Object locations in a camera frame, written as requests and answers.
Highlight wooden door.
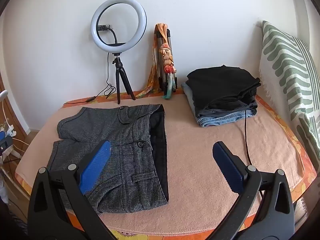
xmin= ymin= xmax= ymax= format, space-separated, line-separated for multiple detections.
xmin=0 ymin=72 xmax=28 ymax=135

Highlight thin black cable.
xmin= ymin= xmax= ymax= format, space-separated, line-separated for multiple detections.
xmin=244 ymin=109 xmax=253 ymax=167

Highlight grey houndstooth short pants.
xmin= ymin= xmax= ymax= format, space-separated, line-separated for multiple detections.
xmin=47 ymin=104 xmax=170 ymax=215

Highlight black ring light cable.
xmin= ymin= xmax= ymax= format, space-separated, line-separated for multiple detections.
xmin=65 ymin=54 xmax=118 ymax=104

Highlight green striped white pillow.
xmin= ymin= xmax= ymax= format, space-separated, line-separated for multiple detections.
xmin=258 ymin=20 xmax=320 ymax=165

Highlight peach blanket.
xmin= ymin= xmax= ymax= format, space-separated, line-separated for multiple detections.
xmin=15 ymin=94 xmax=304 ymax=232

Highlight folded dark grey garment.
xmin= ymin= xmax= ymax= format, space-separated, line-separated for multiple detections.
xmin=195 ymin=100 xmax=258 ymax=118

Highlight white clip lamp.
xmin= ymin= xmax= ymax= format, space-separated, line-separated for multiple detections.
xmin=0 ymin=90 xmax=13 ymax=133

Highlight white ring light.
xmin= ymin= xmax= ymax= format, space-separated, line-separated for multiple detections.
xmin=90 ymin=0 xmax=147 ymax=54

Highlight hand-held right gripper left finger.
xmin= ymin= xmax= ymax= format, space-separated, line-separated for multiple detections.
xmin=27 ymin=141 xmax=118 ymax=240

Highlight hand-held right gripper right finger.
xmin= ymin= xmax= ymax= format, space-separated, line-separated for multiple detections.
xmin=207 ymin=141 xmax=295 ymax=240

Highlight small black tripod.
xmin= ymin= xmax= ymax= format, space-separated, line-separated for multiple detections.
xmin=112 ymin=52 xmax=136 ymax=105

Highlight folded blue jeans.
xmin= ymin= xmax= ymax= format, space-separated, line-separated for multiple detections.
xmin=180 ymin=82 xmax=258 ymax=128

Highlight folded silver tripod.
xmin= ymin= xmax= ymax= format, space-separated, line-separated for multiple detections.
xmin=152 ymin=29 xmax=178 ymax=97

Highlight orange floral bed sheet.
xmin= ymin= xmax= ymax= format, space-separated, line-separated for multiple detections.
xmin=15 ymin=90 xmax=315 ymax=240

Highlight orange patterned scarf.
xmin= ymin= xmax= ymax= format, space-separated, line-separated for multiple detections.
xmin=136 ymin=23 xmax=178 ymax=100

